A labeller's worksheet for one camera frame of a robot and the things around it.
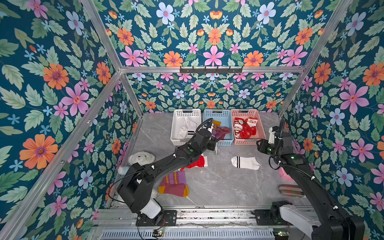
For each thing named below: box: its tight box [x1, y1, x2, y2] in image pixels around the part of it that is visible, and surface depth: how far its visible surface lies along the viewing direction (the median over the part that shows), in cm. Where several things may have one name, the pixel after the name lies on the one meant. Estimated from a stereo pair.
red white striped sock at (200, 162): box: [180, 155, 206, 172], surface depth 94 cm
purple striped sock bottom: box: [212, 125, 231, 140], surface depth 104 cm
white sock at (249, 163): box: [231, 156, 261, 170], surface depth 95 cm
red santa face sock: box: [247, 117, 258, 128], surface depth 112 cm
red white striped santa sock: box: [233, 117, 244, 139], surface depth 107 cm
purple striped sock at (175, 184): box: [158, 171, 189, 198], surface depth 85 cm
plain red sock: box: [240, 123, 257, 139], surface depth 106 cm
